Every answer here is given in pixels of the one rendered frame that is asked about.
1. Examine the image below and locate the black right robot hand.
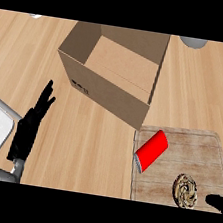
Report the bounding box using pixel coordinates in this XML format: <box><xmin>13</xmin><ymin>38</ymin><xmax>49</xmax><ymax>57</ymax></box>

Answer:
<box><xmin>203</xmin><ymin>98</ymin><xmax>223</xmax><ymax>214</ymax></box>

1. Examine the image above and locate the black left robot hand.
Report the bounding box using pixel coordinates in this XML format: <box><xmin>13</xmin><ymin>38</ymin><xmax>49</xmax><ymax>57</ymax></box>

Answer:
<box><xmin>5</xmin><ymin>74</ymin><xmax>59</xmax><ymax>167</ymax></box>

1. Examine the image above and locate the brown swirled cupcake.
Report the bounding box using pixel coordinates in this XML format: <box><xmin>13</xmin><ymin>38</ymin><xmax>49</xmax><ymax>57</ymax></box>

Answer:
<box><xmin>169</xmin><ymin>172</ymin><xmax>202</xmax><ymax>211</ymax></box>

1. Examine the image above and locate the pale wooden cutting board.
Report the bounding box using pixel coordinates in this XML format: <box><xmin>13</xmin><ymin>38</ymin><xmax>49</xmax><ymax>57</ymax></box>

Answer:
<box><xmin>124</xmin><ymin>119</ymin><xmax>223</xmax><ymax>215</ymax></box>

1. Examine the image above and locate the brown cardboard box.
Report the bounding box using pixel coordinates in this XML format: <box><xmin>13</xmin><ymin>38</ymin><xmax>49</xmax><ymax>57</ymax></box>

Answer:
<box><xmin>47</xmin><ymin>18</ymin><xmax>172</xmax><ymax>134</ymax></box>

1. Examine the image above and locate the red can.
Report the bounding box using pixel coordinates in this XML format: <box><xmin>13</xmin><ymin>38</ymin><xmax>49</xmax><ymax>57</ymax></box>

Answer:
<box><xmin>131</xmin><ymin>126</ymin><xmax>171</xmax><ymax>177</ymax></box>

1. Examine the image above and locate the small white object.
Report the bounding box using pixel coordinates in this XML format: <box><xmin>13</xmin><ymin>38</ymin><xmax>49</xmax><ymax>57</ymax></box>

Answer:
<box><xmin>28</xmin><ymin>13</ymin><xmax>44</xmax><ymax>20</ymax></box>

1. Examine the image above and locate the grey rounded object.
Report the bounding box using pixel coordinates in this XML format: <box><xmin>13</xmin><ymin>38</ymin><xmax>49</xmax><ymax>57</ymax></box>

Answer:
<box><xmin>177</xmin><ymin>36</ymin><xmax>209</xmax><ymax>52</ymax></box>

